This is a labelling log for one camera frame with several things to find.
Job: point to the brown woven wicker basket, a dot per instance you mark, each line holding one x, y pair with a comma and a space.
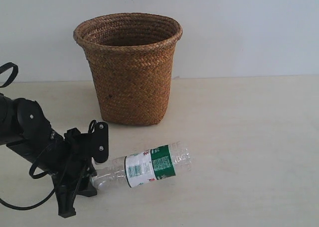
130, 56

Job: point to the clear plastic bottle green label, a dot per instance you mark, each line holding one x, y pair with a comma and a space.
142, 168

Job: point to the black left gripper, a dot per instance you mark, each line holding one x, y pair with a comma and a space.
69, 156

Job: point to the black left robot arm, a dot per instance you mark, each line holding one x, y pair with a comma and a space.
26, 131

